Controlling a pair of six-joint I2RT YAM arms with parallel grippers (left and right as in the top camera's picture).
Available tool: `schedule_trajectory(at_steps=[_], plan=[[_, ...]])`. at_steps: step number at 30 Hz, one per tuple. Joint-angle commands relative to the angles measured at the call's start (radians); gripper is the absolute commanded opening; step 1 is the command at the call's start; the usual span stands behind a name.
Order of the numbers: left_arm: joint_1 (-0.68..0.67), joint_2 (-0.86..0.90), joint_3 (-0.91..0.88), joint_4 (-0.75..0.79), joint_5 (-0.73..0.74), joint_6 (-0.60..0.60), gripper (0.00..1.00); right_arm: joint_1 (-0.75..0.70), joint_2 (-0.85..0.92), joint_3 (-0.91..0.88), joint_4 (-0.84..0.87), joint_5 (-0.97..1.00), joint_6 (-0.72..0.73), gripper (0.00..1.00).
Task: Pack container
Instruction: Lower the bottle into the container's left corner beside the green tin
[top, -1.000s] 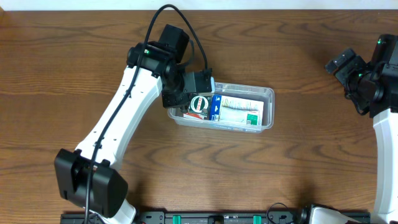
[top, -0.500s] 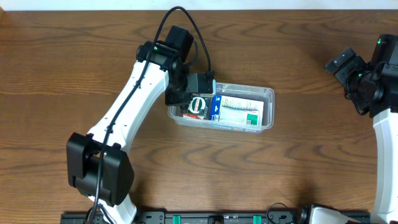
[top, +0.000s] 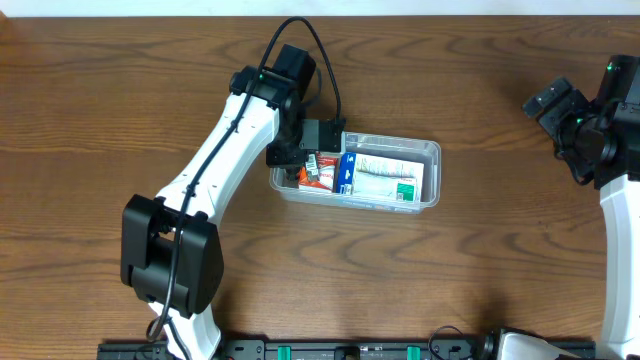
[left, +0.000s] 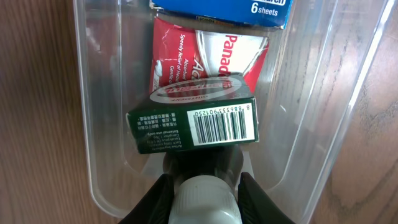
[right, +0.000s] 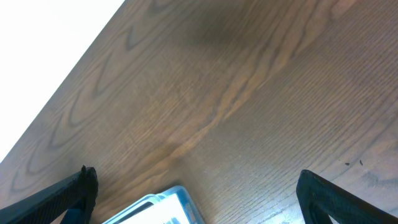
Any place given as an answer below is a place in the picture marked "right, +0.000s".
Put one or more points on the clear plastic container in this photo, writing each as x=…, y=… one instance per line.
x=172, y=206

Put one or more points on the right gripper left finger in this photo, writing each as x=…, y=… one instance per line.
x=73, y=197

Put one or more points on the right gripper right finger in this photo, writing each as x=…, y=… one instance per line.
x=321, y=202

